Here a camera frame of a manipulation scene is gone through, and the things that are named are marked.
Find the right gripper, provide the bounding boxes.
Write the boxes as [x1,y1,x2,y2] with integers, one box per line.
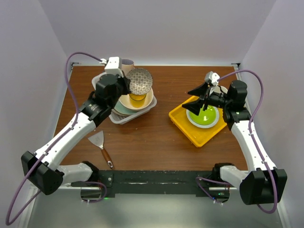
[182,81,231,116]

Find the white ceramic bowl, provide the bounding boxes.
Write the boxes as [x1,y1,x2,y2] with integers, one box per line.
[119,89,154,110]

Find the woven coaster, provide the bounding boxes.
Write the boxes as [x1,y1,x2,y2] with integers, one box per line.
[126,68,153,95]

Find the pink beige mug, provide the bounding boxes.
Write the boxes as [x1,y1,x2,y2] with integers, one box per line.
[122,58,134,75]

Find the yellow mug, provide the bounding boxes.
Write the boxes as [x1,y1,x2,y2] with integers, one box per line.
[129,94,146,108]

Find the pale green bottom plate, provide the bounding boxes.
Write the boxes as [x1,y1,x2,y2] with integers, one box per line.
[114,104,136,115]

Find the dark bottom plate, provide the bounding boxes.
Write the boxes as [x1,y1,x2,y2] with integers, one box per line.
[112,109,132,116]

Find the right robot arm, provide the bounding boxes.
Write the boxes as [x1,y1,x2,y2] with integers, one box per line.
[182,80,287,206]

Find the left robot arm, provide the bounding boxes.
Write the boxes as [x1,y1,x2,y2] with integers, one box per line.
[21,74,131,195]

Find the light blue mug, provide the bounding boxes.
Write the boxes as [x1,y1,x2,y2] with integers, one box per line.
[212,85,228,94]

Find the green white bowl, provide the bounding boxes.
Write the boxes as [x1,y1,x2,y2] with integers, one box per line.
[186,105,219,129]

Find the white plastic basket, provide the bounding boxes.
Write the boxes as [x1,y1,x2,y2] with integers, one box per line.
[91,72,158,125]

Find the yellow plastic tray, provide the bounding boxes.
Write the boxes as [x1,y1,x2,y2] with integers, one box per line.
[169,96,227,147]

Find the clear plastic scrap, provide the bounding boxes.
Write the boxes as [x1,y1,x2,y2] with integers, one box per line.
[88,131,104,149]

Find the small metal utensil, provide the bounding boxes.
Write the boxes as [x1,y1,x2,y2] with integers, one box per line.
[101,148,114,169]

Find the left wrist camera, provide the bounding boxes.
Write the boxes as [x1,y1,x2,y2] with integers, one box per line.
[100,57,123,76]

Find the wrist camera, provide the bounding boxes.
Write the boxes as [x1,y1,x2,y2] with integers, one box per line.
[100,57,123,76]
[205,71,220,87]

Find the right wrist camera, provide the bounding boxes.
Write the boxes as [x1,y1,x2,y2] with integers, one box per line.
[205,71,220,87]

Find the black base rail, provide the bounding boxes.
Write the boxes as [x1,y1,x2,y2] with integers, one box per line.
[98,171,229,198]

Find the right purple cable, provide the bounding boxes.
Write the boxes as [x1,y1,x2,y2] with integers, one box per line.
[196,69,278,214]

